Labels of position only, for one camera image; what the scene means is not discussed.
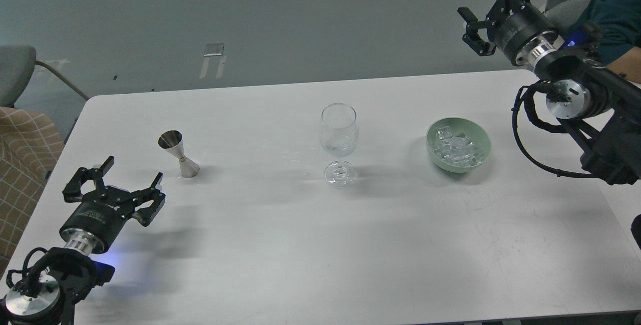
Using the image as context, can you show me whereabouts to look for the steel cocktail jigger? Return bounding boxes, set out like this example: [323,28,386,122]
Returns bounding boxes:
[158,130,200,178]

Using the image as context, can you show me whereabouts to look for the clear wine glass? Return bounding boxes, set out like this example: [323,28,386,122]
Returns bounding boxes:
[318,102,359,188]

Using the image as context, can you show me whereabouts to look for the green bowl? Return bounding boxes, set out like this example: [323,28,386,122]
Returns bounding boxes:
[425,117,493,174]

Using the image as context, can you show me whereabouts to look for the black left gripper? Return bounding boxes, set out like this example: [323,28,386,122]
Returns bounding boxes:
[59,156,166,256]

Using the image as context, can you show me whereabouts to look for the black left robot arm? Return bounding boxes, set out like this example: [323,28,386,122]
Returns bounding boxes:
[2,156,166,324]

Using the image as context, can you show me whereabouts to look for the person in teal shirt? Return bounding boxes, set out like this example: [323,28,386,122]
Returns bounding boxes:
[572,0,640,84]

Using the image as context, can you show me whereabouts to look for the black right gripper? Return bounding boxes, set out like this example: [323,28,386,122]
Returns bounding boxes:
[457,0,559,66]

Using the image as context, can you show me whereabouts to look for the clear ice cubes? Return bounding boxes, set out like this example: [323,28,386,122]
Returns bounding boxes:
[431,126,482,168]

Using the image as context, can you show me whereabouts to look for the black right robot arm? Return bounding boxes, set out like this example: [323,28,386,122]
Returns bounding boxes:
[458,0,640,184]

